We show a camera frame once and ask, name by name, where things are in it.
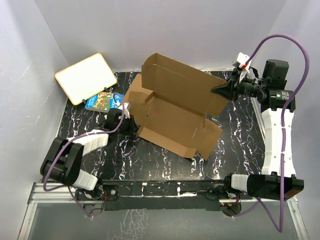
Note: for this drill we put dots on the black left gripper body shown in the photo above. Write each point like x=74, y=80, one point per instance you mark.
x=121, y=130

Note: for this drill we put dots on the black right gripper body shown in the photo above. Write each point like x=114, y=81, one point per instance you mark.
x=248, y=89

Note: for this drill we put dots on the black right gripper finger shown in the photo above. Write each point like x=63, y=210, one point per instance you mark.
x=234, y=76
x=226, y=91

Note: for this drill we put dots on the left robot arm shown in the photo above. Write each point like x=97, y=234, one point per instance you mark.
x=63, y=160

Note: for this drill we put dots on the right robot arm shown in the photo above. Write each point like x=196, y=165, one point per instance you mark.
x=277, y=180

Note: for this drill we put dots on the colourful blue book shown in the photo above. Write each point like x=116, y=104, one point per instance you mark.
x=103, y=102

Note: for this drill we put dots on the yellow framed whiteboard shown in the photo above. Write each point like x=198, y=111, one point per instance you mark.
x=86, y=78

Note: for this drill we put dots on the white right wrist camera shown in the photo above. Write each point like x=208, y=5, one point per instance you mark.
x=240, y=61

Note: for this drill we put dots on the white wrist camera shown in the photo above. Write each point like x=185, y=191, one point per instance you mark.
x=240, y=61
x=125, y=108

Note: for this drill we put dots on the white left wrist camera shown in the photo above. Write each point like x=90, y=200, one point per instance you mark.
x=125, y=108

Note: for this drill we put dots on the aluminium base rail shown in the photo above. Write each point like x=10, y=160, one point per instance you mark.
x=155, y=210

